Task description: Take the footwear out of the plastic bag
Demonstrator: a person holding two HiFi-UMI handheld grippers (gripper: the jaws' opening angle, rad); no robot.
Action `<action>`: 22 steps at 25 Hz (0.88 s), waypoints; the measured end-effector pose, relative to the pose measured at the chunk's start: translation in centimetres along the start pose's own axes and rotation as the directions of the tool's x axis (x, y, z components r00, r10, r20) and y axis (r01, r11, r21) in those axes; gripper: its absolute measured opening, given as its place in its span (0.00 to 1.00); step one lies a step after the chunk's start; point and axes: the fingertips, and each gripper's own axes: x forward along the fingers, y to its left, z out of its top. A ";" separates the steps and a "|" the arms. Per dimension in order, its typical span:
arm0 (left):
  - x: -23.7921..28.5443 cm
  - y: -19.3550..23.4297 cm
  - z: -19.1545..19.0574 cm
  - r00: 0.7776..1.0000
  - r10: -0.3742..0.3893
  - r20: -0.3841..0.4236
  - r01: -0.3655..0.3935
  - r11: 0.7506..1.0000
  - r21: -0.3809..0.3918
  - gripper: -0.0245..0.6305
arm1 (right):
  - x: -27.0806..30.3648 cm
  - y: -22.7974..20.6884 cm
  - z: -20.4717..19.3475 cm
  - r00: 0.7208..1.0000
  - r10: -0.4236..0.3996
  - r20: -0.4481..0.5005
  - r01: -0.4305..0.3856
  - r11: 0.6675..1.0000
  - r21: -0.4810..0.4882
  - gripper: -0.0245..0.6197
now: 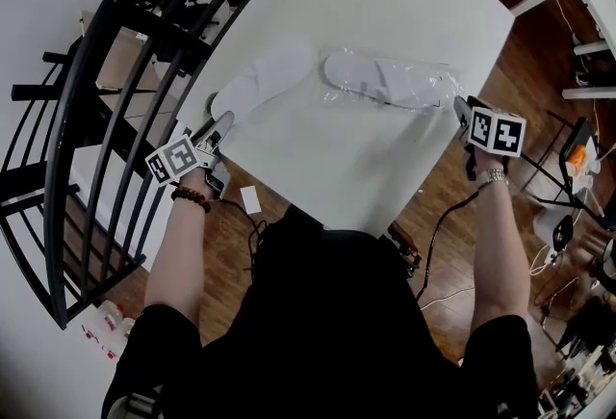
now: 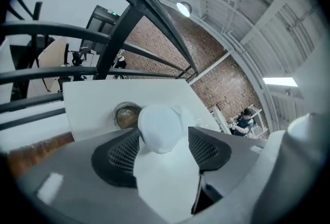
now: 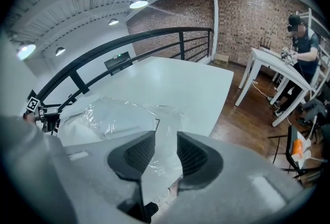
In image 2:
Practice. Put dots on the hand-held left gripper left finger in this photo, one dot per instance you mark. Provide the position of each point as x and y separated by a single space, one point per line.
77 171

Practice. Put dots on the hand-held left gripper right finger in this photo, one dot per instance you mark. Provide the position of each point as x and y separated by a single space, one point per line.
227 161

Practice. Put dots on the white vertical pipe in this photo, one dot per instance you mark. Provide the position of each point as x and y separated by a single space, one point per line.
211 67

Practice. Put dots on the fluorescent ceiling light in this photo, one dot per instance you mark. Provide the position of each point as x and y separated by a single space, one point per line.
279 81

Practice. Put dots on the black office chair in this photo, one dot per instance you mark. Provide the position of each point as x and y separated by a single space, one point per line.
76 59

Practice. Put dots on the beige wooden desk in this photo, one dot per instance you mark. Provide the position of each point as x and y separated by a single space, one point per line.
54 55

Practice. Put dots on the black door with green sign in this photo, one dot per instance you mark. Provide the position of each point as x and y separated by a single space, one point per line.
101 22

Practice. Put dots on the black pendant lamp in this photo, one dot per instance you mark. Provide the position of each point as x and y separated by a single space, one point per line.
183 8

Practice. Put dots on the black metal railing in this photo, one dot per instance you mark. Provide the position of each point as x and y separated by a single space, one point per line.
154 9

